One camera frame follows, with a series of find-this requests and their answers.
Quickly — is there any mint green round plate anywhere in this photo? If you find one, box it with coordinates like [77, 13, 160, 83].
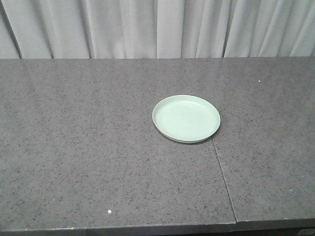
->
[152, 94, 221, 144]

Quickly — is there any white pleated curtain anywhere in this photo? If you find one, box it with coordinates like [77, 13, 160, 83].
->
[0, 0, 315, 59]

